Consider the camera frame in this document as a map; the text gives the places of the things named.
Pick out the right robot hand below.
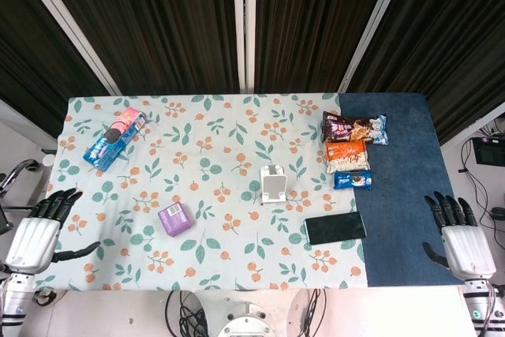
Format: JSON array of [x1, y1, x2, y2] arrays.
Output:
[[421, 190, 497, 281]]

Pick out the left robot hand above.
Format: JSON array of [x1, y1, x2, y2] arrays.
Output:
[[4, 189, 102, 275]]

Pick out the black smartphone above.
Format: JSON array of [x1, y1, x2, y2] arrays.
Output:
[[304, 211, 367, 245]]

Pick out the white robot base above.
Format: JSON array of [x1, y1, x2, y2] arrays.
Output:
[[216, 300, 274, 337]]

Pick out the white phone stand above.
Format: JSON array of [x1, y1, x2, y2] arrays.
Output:
[[259, 163, 288, 204]]

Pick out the blue carpet mat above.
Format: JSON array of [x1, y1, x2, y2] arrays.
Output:
[[338, 92, 477, 289]]

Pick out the black screen device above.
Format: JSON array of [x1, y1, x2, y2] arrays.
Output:
[[472, 136, 505, 165]]

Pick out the blue Oreo cookie box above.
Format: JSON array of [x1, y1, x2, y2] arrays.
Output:
[[82, 107, 148, 172]]

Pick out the small blue Oreo packet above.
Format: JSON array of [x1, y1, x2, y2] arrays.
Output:
[[333, 170, 373, 192]]

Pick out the purple wrapped box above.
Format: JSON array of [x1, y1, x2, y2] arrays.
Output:
[[157, 200, 196, 238]]

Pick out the orange snack bag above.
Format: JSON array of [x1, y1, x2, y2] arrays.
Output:
[[324, 140, 372, 174]]

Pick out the brown snack bag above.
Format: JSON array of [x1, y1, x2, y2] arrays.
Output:
[[322, 110, 390, 146]]

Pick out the floral tablecloth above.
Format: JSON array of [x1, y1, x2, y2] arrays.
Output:
[[34, 92, 370, 291]]

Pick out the dark pleated curtain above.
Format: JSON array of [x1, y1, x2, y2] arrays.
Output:
[[0, 0, 505, 144]]

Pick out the metal chair handle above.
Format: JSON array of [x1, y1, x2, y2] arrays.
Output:
[[0, 158, 40, 196]]

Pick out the thin black cables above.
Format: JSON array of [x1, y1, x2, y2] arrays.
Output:
[[458, 125, 505, 231]]

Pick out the black cable bundle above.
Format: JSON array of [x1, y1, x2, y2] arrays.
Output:
[[301, 288, 328, 337], [164, 290, 210, 337]]

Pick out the white partition frame post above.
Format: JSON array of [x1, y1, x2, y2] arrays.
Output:
[[9, 0, 122, 96], [338, 0, 413, 94], [232, 0, 256, 94]]

